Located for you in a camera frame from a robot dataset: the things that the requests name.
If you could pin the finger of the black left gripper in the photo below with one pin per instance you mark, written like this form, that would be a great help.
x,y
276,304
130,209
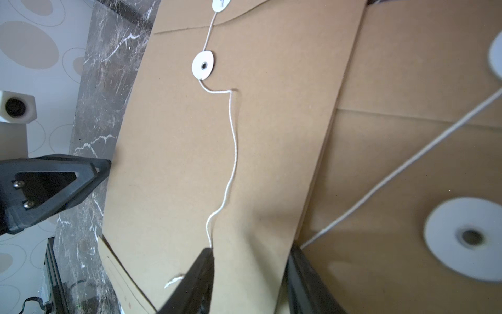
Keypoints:
x,y
35,189

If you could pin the kraft file bag stack top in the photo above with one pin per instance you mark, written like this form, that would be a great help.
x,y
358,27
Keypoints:
x,y
417,67

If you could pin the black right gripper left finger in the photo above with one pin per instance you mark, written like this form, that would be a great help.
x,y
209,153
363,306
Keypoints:
x,y
194,293

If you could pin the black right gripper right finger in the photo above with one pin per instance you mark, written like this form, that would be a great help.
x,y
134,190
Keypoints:
x,y
307,293

